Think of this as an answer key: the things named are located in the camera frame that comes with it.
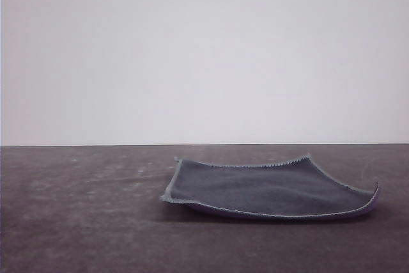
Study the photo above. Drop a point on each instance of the grey table cloth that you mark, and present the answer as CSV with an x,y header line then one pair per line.
x,y
80,222

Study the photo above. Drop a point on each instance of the purple towel with grey hem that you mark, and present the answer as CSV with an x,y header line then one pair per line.
x,y
255,190

